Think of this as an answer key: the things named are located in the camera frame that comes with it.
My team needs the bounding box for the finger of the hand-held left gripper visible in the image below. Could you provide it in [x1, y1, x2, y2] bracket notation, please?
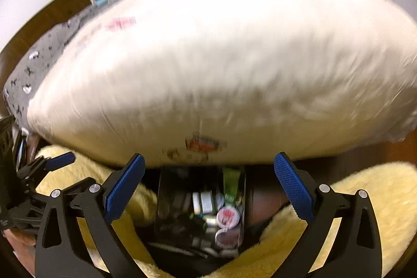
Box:
[20, 185, 49, 217]
[18, 152, 76, 182]

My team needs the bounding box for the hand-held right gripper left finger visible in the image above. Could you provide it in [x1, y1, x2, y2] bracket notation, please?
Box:
[34, 153, 146, 278]

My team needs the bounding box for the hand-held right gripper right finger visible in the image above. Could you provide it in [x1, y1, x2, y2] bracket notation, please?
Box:
[274, 152, 382, 278]

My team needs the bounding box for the black plastic bag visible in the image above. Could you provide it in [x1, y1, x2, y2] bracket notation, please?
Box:
[143, 165, 294, 265]

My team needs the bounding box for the green rectangular bottle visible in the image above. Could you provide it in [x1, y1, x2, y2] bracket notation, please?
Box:
[222, 167, 246, 204]

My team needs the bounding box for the white roll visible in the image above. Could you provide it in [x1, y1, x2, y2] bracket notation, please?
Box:
[192, 191, 218, 214]

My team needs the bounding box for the person's left hand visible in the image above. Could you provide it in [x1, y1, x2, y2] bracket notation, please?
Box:
[6, 231, 37, 274]

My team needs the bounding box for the yellow fluffy blanket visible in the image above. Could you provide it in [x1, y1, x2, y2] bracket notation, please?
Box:
[33, 144, 417, 278]

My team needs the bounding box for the round lid with red print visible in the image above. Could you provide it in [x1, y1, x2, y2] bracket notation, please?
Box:
[217, 206, 242, 228]

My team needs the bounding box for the round purple lid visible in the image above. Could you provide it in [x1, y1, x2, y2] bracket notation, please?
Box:
[214, 227, 241, 250]

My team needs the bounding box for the large white pillow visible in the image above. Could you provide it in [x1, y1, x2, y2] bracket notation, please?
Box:
[26, 0, 417, 168]

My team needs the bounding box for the wooden headboard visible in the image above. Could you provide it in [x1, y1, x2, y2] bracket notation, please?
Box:
[0, 0, 92, 117]

